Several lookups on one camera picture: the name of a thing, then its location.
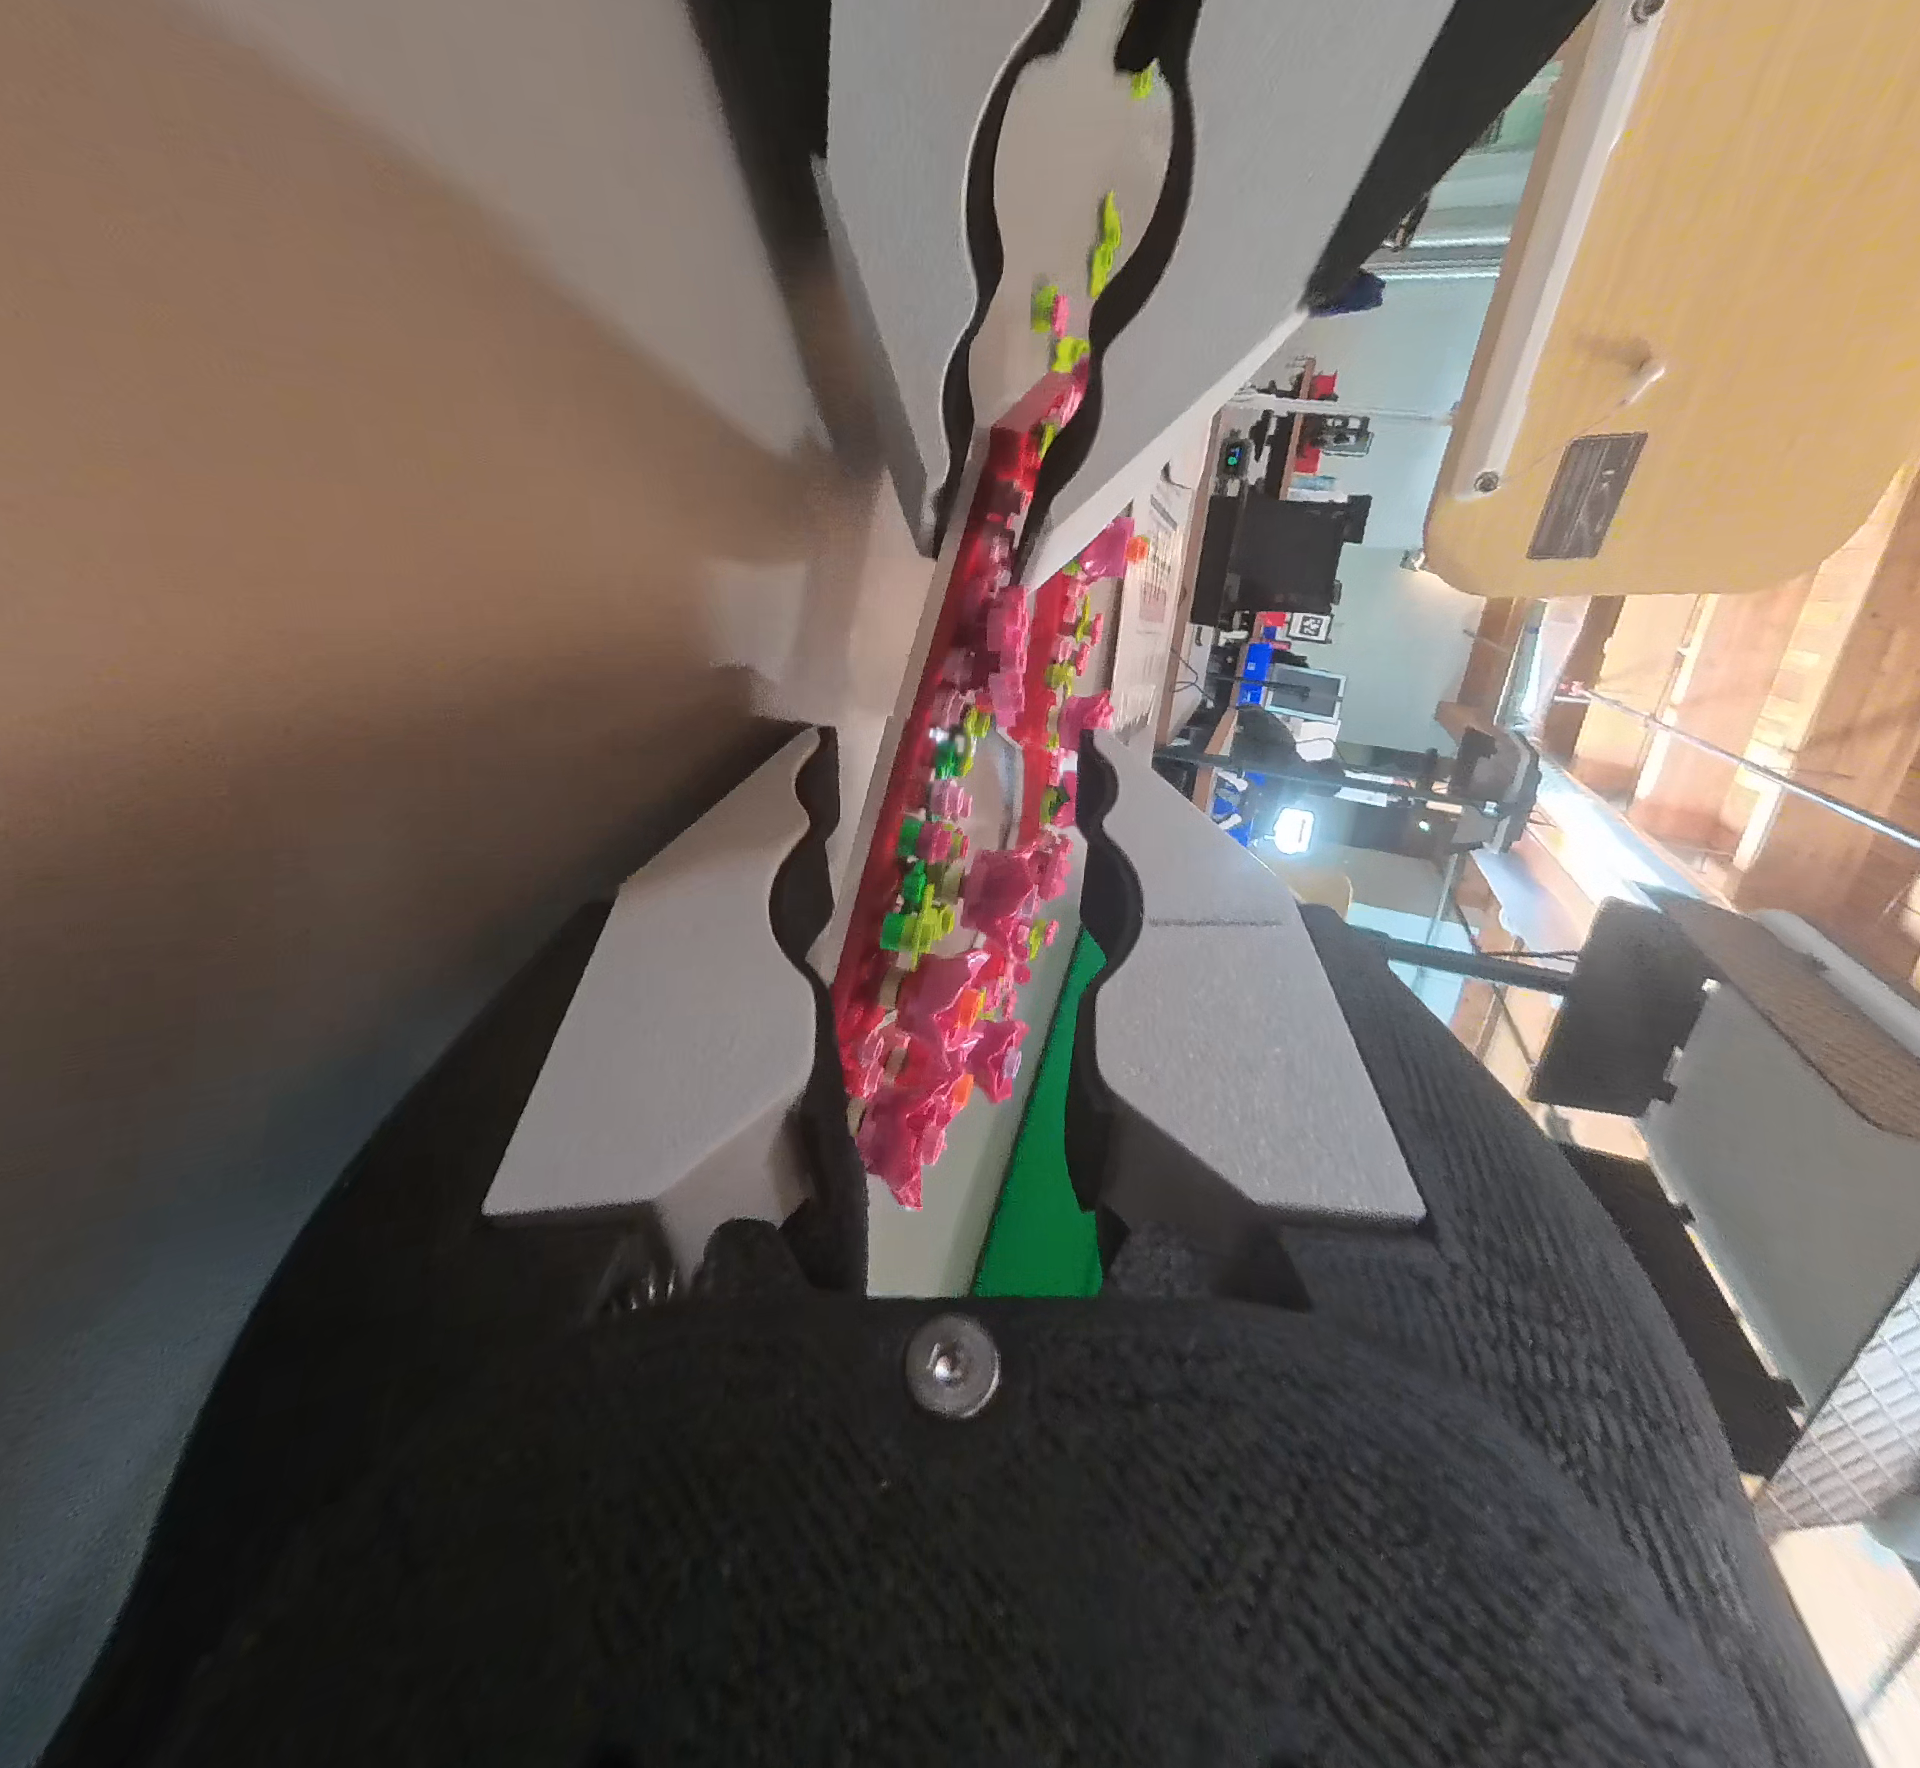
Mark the white printed sheet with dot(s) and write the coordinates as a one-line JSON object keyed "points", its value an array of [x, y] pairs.
{"points": [[1163, 568]]}

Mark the black pole with clamp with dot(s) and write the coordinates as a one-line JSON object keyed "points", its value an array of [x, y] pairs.
{"points": [[1470, 956]]}

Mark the red lego heart flower wreath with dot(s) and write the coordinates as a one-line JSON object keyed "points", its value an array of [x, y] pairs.
{"points": [[946, 1018]]}

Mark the white grid ceiling panel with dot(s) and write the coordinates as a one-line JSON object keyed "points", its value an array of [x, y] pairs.
{"points": [[1854, 1438]]}

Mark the black monitor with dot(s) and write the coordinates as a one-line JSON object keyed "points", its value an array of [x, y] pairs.
{"points": [[1276, 560]]}

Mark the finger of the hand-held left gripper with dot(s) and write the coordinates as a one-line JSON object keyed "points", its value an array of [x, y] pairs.
{"points": [[1290, 150], [915, 73]]}

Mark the light wood panel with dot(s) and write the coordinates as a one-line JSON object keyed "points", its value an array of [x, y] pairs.
{"points": [[1725, 222]]}

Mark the lime leaf with pink flower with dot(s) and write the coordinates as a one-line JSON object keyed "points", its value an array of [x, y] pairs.
{"points": [[1051, 306]]}

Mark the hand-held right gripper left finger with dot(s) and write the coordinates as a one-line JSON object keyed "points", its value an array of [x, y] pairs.
{"points": [[661, 1047]]}

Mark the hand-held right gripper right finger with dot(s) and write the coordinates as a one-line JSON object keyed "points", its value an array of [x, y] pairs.
{"points": [[1244, 1047]]}

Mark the green board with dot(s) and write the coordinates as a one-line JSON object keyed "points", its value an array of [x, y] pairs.
{"points": [[1051, 1123]]}

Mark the grey box unit black panels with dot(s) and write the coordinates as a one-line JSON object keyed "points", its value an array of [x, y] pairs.
{"points": [[1613, 1002]]}

